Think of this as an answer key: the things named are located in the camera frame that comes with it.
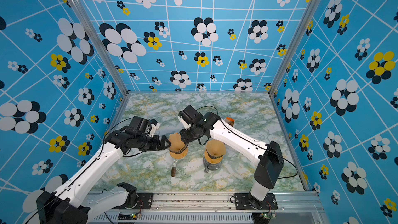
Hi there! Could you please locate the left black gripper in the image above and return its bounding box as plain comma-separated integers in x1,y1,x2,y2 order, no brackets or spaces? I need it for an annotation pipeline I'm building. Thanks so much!
137,134,173,151

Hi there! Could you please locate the glass scoop wooden handle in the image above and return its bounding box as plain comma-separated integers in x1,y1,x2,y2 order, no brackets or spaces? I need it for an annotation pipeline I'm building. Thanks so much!
171,160,177,177

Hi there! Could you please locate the wooden ring dripper holder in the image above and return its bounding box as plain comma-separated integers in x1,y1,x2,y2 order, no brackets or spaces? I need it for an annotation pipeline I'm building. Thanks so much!
204,151,223,164

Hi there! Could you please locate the grey ribbed glass carafe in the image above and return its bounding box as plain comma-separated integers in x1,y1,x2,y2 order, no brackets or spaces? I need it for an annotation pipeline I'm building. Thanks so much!
203,158,222,174

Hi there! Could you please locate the grey glass dripper cone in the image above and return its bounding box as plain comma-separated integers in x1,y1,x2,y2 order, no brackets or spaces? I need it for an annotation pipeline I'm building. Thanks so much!
168,146,188,156

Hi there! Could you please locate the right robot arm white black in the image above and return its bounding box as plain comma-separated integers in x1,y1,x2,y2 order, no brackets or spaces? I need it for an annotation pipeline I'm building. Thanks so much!
178,105,285,205

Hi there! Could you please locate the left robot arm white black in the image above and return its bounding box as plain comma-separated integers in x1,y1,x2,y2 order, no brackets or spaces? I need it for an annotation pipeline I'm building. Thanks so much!
32,116,171,224

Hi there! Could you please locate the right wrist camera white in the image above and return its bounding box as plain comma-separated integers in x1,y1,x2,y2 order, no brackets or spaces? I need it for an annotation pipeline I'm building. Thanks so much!
178,116,191,130

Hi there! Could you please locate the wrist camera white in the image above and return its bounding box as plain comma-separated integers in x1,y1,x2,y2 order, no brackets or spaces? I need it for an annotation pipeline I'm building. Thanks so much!
149,119,160,138
178,116,191,130

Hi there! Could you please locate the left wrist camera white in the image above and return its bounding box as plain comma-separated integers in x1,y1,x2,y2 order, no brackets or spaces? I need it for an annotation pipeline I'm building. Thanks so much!
149,119,160,138

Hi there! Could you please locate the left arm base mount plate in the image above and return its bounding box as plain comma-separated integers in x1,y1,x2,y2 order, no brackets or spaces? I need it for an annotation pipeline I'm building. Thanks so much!
113,192,154,210

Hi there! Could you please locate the aluminium front rail frame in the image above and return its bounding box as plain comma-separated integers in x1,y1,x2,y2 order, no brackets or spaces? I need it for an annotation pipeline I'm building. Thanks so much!
84,191,330,224

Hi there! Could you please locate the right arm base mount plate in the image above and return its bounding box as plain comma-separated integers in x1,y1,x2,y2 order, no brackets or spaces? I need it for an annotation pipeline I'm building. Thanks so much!
233,193,278,211

